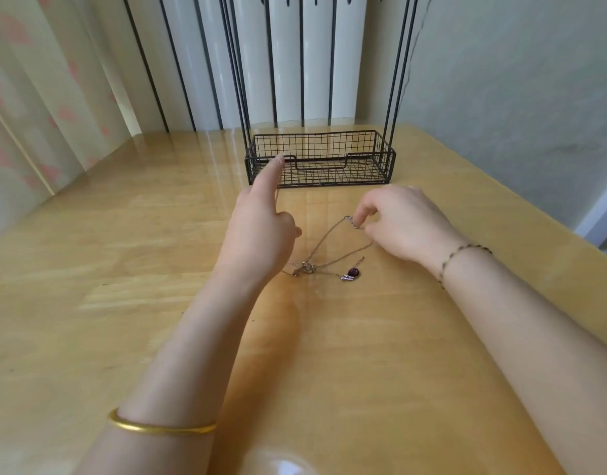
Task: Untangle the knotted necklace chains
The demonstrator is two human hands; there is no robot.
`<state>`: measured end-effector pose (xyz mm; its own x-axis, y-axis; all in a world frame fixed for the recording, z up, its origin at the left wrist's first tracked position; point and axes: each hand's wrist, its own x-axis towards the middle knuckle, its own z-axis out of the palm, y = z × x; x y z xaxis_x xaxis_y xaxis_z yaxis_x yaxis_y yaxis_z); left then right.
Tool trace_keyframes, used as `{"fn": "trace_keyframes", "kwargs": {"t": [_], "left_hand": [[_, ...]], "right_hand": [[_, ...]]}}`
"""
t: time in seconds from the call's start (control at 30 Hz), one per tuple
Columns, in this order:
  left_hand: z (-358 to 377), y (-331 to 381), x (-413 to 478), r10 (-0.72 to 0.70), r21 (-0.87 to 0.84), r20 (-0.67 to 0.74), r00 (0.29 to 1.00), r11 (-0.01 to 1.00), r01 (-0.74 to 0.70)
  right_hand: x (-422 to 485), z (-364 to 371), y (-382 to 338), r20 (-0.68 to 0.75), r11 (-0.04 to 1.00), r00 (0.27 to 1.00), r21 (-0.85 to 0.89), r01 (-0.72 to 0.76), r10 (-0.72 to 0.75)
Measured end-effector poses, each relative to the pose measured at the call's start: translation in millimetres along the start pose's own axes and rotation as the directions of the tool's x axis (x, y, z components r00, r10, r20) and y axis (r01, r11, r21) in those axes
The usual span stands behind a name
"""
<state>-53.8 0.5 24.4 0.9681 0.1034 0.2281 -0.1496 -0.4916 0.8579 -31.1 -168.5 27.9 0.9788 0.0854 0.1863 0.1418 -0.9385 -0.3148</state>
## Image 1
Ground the person's right hand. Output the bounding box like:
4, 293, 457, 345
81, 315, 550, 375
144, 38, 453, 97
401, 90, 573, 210
351, 183, 470, 275

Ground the white black-striped curtain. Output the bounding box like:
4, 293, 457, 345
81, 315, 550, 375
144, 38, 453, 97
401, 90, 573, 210
84, 0, 369, 135

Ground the person's left hand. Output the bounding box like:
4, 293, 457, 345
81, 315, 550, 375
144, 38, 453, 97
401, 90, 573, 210
212, 156, 305, 295

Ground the braided cord bracelet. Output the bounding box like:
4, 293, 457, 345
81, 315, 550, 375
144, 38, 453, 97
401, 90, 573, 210
438, 242, 495, 293

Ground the person's left forearm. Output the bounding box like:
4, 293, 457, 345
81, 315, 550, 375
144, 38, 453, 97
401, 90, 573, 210
74, 272, 270, 475

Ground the black wire jewelry rack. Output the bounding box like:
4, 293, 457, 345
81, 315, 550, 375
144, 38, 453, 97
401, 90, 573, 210
217, 0, 424, 189

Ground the chain necklace with pendant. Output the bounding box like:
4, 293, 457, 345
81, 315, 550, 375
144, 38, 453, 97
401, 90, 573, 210
282, 213, 367, 284

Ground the gold bangle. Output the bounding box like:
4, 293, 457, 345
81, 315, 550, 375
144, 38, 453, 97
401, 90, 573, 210
108, 407, 222, 436

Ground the pink floral curtain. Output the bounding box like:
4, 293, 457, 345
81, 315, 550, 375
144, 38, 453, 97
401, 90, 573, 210
0, 0, 141, 243

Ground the white door frame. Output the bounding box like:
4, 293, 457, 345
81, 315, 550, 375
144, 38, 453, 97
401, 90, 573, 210
575, 171, 607, 250

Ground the person's right forearm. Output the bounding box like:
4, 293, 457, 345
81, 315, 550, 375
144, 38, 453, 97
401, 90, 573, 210
440, 247, 607, 475

